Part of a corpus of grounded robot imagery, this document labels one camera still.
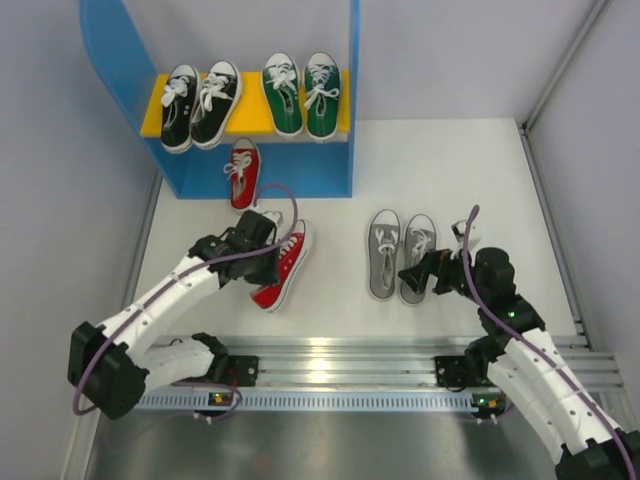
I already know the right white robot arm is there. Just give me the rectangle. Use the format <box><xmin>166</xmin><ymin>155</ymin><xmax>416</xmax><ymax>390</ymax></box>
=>
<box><xmin>398</xmin><ymin>247</ymin><xmax>639</xmax><ymax>479</ymax></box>

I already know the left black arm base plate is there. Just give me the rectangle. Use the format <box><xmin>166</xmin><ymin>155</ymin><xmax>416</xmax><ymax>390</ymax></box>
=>
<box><xmin>202</xmin><ymin>355</ymin><xmax>259</xmax><ymax>387</ymax></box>

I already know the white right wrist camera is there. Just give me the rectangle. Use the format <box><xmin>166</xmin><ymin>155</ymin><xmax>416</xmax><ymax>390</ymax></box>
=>
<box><xmin>451</xmin><ymin>219</ymin><xmax>482</xmax><ymax>250</ymax></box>

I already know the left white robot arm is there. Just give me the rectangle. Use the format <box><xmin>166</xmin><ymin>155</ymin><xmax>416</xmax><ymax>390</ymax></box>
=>
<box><xmin>67</xmin><ymin>210</ymin><xmax>281</xmax><ymax>420</ymax></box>

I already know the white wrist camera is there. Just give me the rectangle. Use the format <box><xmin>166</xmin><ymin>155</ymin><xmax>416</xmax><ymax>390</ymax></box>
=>
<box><xmin>451</xmin><ymin>219</ymin><xmax>482</xmax><ymax>250</ymax></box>
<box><xmin>250</xmin><ymin>205</ymin><xmax>283</xmax><ymax>235</ymax></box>

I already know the left grey canvas sneaker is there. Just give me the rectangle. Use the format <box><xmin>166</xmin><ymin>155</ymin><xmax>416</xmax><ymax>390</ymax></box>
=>
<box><xmin>367</xmin><ymin>209</ymin><xmax>401</xmax><ymax>301</ymax></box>

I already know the right grey canvas sneaker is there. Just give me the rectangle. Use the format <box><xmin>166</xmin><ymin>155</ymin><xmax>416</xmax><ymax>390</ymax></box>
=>
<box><xmin>399</xmin><ymin>214</ymin><xmax>437</xmax><ymax>307</ymax></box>

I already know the red canvas sneaker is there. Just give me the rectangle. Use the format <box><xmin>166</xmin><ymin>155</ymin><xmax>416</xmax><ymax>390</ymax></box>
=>
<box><xmin>223</xmin><ymin>138</ymin><xmax>261</xmax><ymax>211</ymax></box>
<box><xmin>250</xmin><ymin>219</ymin><xmax>313</xmax><ymax>313</ymax></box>

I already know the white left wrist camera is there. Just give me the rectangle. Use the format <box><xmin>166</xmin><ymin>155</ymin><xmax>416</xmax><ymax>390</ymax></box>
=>
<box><xmin>250</xmin><ymin>205</ymin><xmax>283</xmax><ymax>235</ymax></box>

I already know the green canvas sneaker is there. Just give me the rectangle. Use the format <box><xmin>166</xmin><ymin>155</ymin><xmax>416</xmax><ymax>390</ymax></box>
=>
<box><xmin>261</xmin><ymin>52</ymin><xmax>303</xmax><ymax>138</ymax></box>
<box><xmin>303</xmin><ymin>52</ymin><xmax>342</xmax><ymax>142</ymax></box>

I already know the perforated cable duct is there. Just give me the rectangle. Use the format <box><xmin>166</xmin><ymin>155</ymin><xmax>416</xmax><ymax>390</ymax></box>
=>
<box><xmin>137</xmin><ymin>389</ymin><xmax>505</xmax><ymax>413</ymax></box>

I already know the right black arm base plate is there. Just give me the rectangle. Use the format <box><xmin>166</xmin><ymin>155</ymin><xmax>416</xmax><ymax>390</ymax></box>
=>
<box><xmin>434</xmin><ymin>355</ymin><xmax>492</xmax><ymax>393</ymax></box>

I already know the black canvas sneaker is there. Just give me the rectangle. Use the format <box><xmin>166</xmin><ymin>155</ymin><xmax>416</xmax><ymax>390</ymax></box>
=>
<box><xmin>160</xmin><ymin>64</ymin><xmax>201</xmax><ymax>154</ymax></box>
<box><xmin>190</xmin><ymin>60</ymin><xmax>243</xmax><ymax>150</ymax></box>

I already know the grey canvas sneaker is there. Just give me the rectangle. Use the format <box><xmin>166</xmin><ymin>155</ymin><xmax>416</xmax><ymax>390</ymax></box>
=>
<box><xmin>367</xmin><ymin>209</ymin><xmax>401</xmax><ymax>301</ymax></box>
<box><xmin>399</xmin><ymin>214</ymin><xmax>437</xmax><ymax>307</ymax></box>

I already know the blue and yellow shoe shelf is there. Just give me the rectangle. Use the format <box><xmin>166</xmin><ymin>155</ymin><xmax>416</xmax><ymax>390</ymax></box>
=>
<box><xmin>79</xmin><ymin>1</ymin><xmax>360</xmax><ymax>200</ymax></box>

